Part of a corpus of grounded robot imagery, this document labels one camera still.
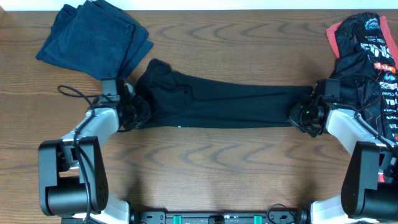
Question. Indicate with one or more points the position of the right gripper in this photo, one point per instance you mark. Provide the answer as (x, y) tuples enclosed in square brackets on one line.
[(294, 117)]

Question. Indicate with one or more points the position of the black printed jersey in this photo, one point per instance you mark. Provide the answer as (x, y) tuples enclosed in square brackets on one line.
[(366, 65)]

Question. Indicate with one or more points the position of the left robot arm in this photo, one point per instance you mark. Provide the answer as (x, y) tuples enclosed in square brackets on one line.
[(72, 179)]

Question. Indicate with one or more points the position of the black t-shirt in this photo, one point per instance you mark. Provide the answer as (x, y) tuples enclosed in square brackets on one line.
[(184, 101)]

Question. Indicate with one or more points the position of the black mounting rail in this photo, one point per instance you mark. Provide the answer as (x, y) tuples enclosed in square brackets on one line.
[(278, 216)]

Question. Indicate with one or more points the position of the red cloth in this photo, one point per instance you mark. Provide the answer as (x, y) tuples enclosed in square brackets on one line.
[(366, 68)]

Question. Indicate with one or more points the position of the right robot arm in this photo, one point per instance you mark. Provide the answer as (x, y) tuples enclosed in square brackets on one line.
[(369, 190)]

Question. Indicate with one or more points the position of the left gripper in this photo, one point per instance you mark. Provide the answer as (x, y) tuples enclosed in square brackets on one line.
[(143, 106)]

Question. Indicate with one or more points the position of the folded navy blue cloth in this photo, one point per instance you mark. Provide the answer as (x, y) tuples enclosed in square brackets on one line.
[(96, 38)]

